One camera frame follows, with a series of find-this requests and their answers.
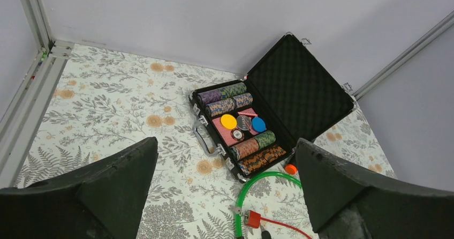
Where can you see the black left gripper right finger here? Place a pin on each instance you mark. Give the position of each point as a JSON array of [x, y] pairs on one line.
[[345, 200]]

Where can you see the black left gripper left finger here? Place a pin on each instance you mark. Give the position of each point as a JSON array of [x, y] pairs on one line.
[[104, 199]]

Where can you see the red cable lock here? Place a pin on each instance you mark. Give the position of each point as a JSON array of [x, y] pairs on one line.
[[254, 219]]

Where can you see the black marker orange cap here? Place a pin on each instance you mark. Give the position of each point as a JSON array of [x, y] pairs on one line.
[[291, 166]]

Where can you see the blue round chip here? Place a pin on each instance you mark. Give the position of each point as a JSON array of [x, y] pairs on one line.
[[258, 125]]

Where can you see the black poker chip case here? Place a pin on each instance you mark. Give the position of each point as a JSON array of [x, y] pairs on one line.
[[290, 90]]

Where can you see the yellow round chip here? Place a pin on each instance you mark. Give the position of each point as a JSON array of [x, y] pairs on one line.
[[228, 121]]

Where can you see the green cable lock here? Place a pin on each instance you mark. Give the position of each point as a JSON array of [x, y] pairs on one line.
[[247, 186]]

